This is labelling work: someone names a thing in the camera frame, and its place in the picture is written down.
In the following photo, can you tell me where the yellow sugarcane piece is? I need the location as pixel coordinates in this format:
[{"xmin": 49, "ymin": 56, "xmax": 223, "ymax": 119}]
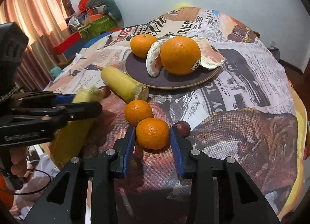
[
  {"xmin": 48, "ymin": 86, "xmax": 103, "ymax": 169},
  {"xmin": 101, "ymin": 66, "xmax": 149, "ymax": 103}
]

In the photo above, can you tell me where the large orange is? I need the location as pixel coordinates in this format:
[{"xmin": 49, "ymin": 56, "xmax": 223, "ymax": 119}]
[{"xmin": 160, "ymin": 36, "xmax": 201, "ymax": 76}]

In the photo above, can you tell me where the dark purple plate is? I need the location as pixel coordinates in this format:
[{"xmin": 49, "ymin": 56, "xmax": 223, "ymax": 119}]
[{"xmin": 125, "ymin": 52, "xmax": 220, "ymax": 90}]

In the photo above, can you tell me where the green storage box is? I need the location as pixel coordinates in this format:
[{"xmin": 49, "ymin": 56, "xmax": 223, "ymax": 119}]
[{"xmin": 78, "ymin": 15, "xmax": 118, "ymax": 41}]

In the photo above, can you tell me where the small mandarin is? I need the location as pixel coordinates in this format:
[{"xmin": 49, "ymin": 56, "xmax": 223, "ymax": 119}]
[
  {"xmin": 136, "ymin": 118, "xmax": 170, "ymax": 150},
  {"xmin": 124, "ymin": 100, "xmax": 153, "ymax": 126}
]

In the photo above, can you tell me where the red long box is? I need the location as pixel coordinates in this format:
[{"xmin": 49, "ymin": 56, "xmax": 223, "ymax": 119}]
[{"xmin": 54, "ymin": 32, "xmax": 83, "ymax": 55}]

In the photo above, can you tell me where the person's left hand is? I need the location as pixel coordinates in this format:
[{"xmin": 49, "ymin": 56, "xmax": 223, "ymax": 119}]
[{"xmin": 9, "ymin": 147, "xmax": 28, "ymax": 177}]

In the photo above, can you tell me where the medium orange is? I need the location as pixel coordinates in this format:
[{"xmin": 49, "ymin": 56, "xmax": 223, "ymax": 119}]
[{"xmin": 130, "ymin": 34, "xmax": 157, "ymax": 59}]

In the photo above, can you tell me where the yellow foam hoop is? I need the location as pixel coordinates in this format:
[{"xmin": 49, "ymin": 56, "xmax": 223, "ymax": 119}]
[{"xmin": 174, "ymin": 3, "xmax": 192, "ymax": 9}]

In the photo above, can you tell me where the newspaper print cloth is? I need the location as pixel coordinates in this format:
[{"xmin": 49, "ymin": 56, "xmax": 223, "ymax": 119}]
[{"xmin": 48, "ymin": 7, "xmax": 307, "ymax": 223}]

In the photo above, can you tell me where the red grape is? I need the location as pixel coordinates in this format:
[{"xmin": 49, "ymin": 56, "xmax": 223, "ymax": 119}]
[
  {"xmin": 174, "ymin": 121, "xmax": 191, "ymax": 138},
  {"xmin": 99, "ymin": 86, "xmax": 111, "ymax": 99}
]

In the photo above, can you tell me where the orange window curtain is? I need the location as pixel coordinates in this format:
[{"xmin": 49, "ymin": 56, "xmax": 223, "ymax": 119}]
[{"xmin": 1, "ymin": 0, "xmax": 69, "ymax": 91}]

